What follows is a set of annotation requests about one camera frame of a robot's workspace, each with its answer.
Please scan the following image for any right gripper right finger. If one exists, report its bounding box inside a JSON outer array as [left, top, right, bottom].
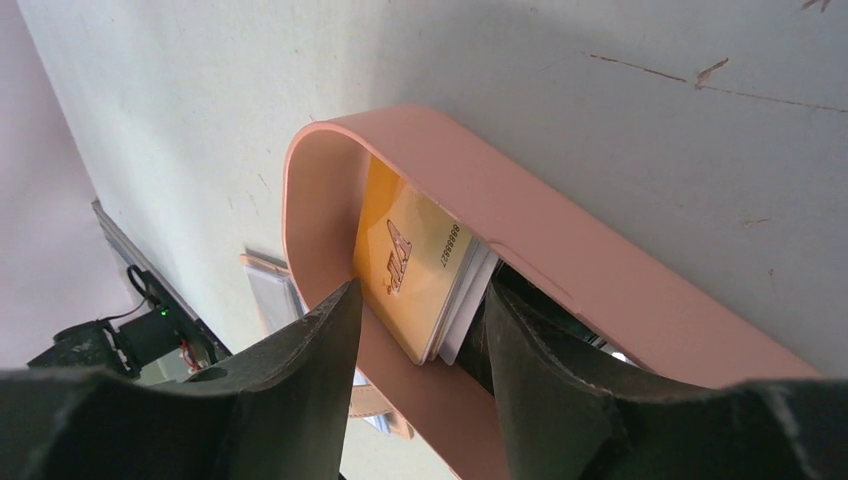
[[485, 284, 847, 479]]

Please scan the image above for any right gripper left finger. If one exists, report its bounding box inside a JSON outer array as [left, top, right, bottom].
[[1, 280, 363, 479]]

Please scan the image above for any white credit card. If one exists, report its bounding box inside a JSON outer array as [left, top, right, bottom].
[[436, 240, 500, 365]]

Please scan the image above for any gold credit card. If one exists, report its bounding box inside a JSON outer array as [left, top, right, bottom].
[[353, 156, 472, 365]]

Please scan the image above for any beige leather card holder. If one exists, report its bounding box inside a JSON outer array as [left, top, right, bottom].
[[240, 253, 415, 440]]

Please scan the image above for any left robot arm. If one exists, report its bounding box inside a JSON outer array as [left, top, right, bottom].
[[27, 265, 231, 380]]

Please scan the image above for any pink oval tray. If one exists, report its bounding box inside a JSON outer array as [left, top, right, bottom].
[[282, 103, 823, 480]]

